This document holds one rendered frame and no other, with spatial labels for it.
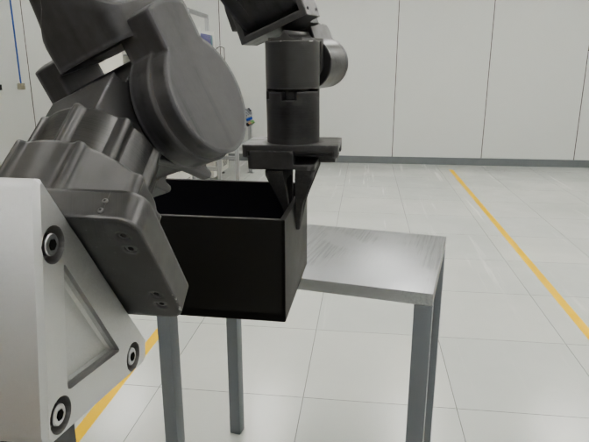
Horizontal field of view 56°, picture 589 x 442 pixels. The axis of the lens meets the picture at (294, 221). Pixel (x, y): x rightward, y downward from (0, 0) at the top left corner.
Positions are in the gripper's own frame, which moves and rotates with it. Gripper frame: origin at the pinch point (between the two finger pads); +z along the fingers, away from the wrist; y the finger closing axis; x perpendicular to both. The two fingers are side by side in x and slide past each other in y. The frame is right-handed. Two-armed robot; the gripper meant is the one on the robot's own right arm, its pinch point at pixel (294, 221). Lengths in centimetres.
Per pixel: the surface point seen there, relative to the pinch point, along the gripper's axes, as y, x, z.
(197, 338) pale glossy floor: 75, -173, 113
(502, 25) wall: -163, -718, -55
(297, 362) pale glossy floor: 23, -157, 113
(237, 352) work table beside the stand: 36, -104, 79
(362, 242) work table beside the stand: -6, -88, 32
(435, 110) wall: -85, -714, 51
